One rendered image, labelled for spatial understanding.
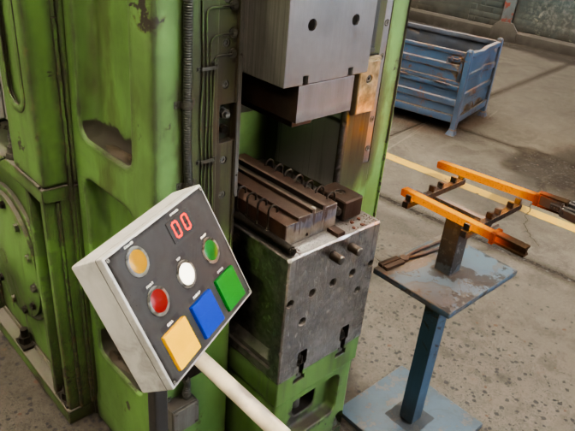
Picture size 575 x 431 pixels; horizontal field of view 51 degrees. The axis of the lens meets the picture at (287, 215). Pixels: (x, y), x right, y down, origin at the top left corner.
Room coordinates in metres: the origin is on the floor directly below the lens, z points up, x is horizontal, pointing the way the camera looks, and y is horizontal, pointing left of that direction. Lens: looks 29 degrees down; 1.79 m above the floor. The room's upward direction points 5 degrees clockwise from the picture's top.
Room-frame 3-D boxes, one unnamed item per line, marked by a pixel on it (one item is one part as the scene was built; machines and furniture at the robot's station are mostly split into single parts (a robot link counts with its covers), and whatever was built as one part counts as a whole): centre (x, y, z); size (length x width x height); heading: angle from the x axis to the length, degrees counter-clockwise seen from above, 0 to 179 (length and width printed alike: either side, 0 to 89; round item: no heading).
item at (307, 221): (1.62, 0.08, 0.96); 0.42 x 0.20 x 0.09; 45
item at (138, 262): (0.91, 0.26, 1.16); 0.05 x 0.03 x 0.04; 135
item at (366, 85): (1.79, -0.20, 1.27); 0.09 x 0.02 x 0.17; 135
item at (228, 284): (1.07, 0.11, 1.01); 0.07 x 0.05 x 0.07; 160
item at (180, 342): (0.88, 0.18, 1.01); 0.07 x 0.05 x 0.07; 160
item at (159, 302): (0.90, 0.22, 1.09); 0.05 x 0.03 x 0.04; 135
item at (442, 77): (5.53, -1.07, 0.36); 1.20 x 0.80 x 0.72; 56
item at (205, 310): (0.98, 0.15, 1.01); 0.07 x 0.05 x 0.07; 160
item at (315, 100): (1.62, 0.08, 1.32); 0.42 x 0.20 x 0.10; 45
